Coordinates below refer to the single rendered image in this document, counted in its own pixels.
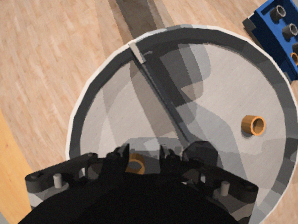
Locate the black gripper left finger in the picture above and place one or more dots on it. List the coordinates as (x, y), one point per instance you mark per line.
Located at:
(63, 176)

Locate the bronze bushing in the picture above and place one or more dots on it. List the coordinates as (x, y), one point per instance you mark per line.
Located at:
(259, 125)
(295, 58)
(138, 158)

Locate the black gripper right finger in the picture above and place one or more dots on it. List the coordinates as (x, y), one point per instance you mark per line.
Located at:
(235, 193)

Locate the blue crate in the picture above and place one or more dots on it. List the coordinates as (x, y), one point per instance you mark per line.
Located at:
(274, 43)

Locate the grey metal bushing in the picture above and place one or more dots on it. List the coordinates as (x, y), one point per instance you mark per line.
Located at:
(295, 48)
(288, 32)
(277, 13)

